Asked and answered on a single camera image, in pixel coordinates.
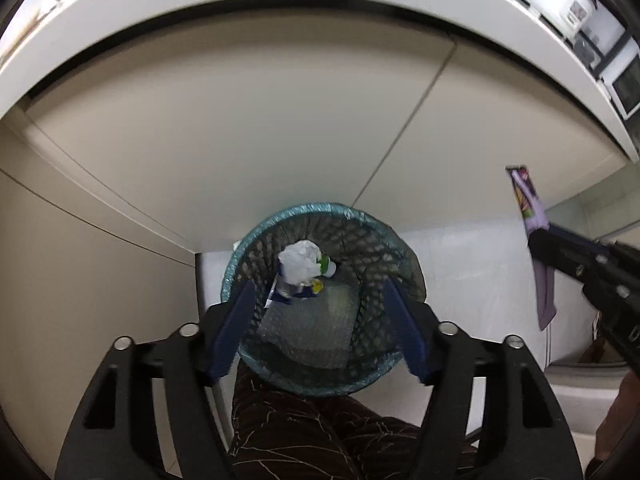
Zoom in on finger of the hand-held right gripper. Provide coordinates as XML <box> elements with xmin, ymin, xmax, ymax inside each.
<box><xmin>547</xmin><ymin>227</ymin><xmax>613</xmax><ymax>261</ymax></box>
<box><xmin>527</xmin><ymin>240</ymin><xmax>601</xmax><ymax>286</ymax></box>

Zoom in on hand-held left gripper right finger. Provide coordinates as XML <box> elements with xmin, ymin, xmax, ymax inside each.
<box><xmin>382</xmin><ymin>278</ymin><xmax>585</xmax><ymax>480</ymax></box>

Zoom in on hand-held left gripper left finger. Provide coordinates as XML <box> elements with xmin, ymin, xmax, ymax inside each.
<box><xmin>54</xmin><ymin>279</ymin><xmax>258</xmax><ymax>480</ymax></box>

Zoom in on purple wrapper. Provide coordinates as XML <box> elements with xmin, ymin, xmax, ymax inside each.
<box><xmin>505</xmin><ymin>165</ymin><xmax>558</xmax><ymax>331</ymax></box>

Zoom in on blue snack wrapper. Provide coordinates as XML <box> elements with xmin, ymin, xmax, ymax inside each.
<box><xmin>264</xmin><ymin>275</ymin><xmax>301</xmax><ymax>308</ymax></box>

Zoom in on clear bubble wrap sheet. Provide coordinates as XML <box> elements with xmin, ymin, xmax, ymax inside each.
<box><xmin>255</xmin><ymin>285</ymin><xmax>363</xmax><ymax>368</ymax></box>

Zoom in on black mesh trash bin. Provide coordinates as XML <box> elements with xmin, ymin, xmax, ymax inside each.
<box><xmin>221</xmin><ymin>202</ymin><xmax>427</xmax><ymax>400</ymax></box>

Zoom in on white tissue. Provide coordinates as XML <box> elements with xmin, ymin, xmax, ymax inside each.
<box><xmin>277</xmin><ymin>241</ymin><xmax>323</xmax><ymax>291</ymax></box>

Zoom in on person's right forearm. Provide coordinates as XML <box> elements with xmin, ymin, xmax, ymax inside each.
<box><xmin>592</xmin><ymin>370</ymin><xmax>640</xmax><ymax>461</ymax></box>

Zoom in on white plastic tub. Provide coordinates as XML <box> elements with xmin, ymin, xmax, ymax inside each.
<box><xmin>542</xmin><ymin>355</ymin><xmax>631</xmax><ymax>441</ymax></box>

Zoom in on person's brown patterned pants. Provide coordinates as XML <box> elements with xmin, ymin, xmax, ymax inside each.
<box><xmin>227</xmin><ymin>360</ymin><xmax>476</xmax><ymax>480</ymax></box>

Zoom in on beige cabinet door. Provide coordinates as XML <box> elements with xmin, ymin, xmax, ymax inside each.
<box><xmin>0</xmin><ymin>7</ymin><xmax>457</xmax><ymax>267</ymax></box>
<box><xmin>350</xmin><ymin>35</ymin><xmax>632</xmax><ymax>233</ymax></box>

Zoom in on white microwave oven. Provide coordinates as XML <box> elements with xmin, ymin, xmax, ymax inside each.
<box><xmin>575</xmin><ymin>5</ymin><xmax>640</xmax><ymax>121</ymax></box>

